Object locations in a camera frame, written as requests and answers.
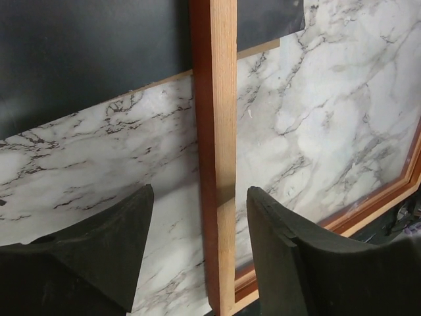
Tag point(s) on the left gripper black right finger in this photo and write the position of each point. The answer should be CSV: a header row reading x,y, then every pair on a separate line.
x,y
304,269

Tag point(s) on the orange wooden picture frame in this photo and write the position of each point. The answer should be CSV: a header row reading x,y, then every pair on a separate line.
x,y
328,122

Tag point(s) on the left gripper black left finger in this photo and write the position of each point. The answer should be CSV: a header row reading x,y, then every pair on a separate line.
x,y
89,268

